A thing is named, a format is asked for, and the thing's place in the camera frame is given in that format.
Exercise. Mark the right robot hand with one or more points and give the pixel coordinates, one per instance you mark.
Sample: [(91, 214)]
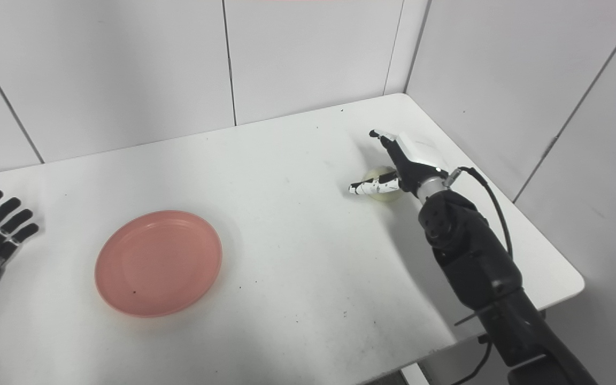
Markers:
[(404, 166)]

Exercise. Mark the white steamed bun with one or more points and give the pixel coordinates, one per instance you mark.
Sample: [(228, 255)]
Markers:
[(380, 184)]

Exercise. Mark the pink round plate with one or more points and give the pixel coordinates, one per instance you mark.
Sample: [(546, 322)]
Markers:
[(158, 263)]

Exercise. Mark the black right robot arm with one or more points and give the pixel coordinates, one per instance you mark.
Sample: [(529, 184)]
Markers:
[(490, 278)]

